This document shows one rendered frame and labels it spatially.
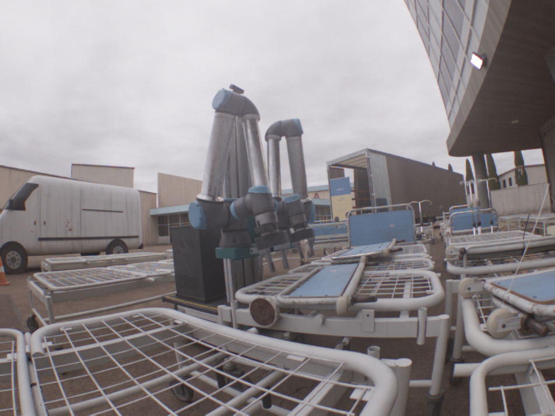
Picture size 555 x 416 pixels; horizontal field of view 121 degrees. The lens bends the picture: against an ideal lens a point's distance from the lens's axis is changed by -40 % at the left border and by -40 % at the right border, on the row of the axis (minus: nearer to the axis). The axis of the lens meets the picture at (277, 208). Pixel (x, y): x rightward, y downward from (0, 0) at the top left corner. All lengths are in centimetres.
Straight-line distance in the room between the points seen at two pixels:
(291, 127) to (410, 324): 138
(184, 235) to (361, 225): 184
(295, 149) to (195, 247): 92
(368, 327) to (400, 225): 204
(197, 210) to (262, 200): 41
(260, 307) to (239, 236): 57
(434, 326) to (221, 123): 124
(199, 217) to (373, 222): 198
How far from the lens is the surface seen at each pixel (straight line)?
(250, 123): 139
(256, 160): 130
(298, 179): 177
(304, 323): 95
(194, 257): 175
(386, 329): 88
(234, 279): 169
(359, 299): 87
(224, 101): 133
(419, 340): 90
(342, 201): 1232
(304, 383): 138
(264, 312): 97
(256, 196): 106
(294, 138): 177
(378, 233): 285
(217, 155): 133
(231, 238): 144
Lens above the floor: 77
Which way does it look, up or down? 5 degrees up
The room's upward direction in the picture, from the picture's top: 4 degrees counter-clockwise
